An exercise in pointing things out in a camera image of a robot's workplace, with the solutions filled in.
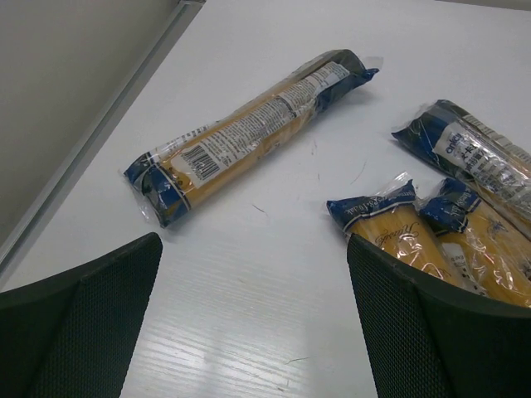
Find yellow spaghetti bag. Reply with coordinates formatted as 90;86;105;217
326;172;465;288
419;178;530;308

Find spaghetti bag with white label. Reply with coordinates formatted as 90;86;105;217
392;99;530;238

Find aluminium table edge rail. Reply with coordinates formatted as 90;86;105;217
1;1;203;283

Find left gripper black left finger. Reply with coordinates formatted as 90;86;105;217
1;233;163;397

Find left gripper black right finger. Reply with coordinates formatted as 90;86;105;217
347;235;530;397

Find yellow spaghetti bag right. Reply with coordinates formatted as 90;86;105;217
419;178;530;308

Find yellow spaghetti bag left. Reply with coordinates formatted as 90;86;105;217
326;172;465;288

